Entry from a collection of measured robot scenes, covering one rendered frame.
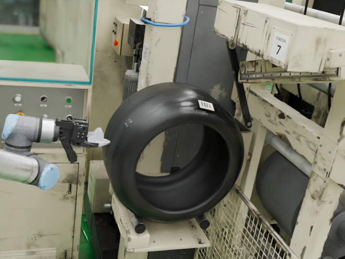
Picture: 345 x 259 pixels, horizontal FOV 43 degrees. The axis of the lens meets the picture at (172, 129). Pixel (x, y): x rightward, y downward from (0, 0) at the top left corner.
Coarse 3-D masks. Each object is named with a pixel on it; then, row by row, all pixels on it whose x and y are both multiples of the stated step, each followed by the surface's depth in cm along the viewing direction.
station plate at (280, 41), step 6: (276, 36) 139; (282, 36) 136; (288, 36) 133; (276, 42) 139; (282, 42) 136; (288, 42) 133; (276, 48) 139; (282, 48) 136; (270, 54) 142; (276, 54) 139; (282, 54) 135; (282, 60) 135
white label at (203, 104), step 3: (201, 102) 160; (204, 102) 161; (207, 102) 162; (201, 105) 158; (204, 105) 159; (207, 105) 160; (210, 105) 161; (204, 108) 158; (207, 108) 159; (210, 108) 160; (213, 108) 160
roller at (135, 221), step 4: (128, 212) 182; (132, 216) 177; (136, 216) 176; (132, 220) 175; (136, 220) 174; (140, 220) 174; (132, 224) 175; (136, 224) 172; (140, 224) 171; (144, 224) 173; (136, 228) 171; (140, 228) 172; (144, 228) 172; (136, 232) 172; (140, 232) 172
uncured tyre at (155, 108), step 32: (160, 96) 162; (192, 96) 161; (128, 128) 157; (160, 128) 156; (224, 128) 165; (128, 160) 158; (192, 160) 201; (224, 160) 191; (128, 192) 163; (160, 192) 197; (192, 192) 195; (224, 192) 177
